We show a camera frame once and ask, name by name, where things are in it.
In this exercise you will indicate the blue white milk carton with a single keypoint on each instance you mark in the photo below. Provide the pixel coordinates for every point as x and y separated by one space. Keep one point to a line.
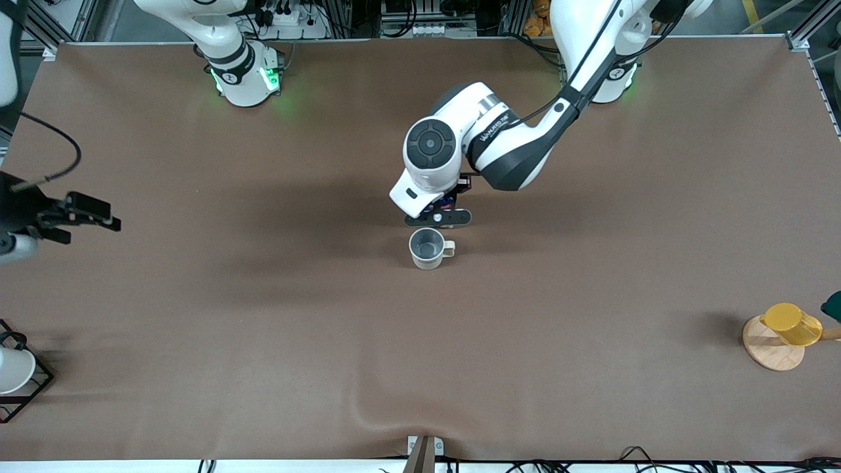
447 201

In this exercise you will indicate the yellow plastic cup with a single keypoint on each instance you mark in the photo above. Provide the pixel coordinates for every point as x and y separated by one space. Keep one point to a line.
792 325

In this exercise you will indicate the white power strip with plugs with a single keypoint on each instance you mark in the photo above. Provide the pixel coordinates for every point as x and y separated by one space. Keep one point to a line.
289 20

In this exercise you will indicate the round wooden cup stand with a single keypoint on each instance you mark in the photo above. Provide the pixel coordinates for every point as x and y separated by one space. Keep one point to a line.
772 351

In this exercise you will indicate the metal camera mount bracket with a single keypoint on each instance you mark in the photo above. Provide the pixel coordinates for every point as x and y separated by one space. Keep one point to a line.
424 453

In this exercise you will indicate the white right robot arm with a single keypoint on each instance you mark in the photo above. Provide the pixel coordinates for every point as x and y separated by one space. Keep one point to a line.
240 72

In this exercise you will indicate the white cup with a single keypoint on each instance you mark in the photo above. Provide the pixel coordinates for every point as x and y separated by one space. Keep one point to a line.
13 371

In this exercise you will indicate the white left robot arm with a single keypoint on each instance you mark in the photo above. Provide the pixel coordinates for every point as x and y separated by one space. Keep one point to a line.
460 112

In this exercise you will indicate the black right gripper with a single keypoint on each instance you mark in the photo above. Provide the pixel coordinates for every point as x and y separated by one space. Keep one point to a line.
18 209

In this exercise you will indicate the aluminium frame profile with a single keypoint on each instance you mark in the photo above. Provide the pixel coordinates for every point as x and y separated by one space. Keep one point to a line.
798 41

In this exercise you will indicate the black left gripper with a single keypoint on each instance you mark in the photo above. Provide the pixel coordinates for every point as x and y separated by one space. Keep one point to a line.
464 186

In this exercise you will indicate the dark green cup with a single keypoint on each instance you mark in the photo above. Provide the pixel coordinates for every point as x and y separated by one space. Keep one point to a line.
834 307

